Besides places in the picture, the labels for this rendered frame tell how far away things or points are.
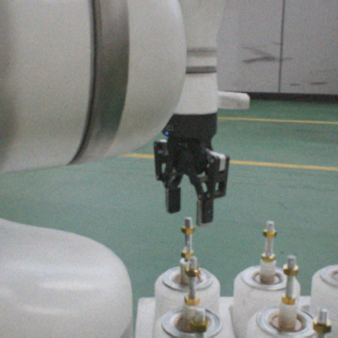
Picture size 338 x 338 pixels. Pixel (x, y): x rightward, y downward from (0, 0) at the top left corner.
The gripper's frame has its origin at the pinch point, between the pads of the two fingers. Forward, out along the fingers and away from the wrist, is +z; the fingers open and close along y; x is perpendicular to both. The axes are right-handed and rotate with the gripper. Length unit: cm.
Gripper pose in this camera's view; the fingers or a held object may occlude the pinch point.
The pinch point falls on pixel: (188, 210)
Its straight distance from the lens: 67.9
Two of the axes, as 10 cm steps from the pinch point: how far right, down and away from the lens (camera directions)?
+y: 6.0, 2.0, -7.7
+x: 8.0, -1.5, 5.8
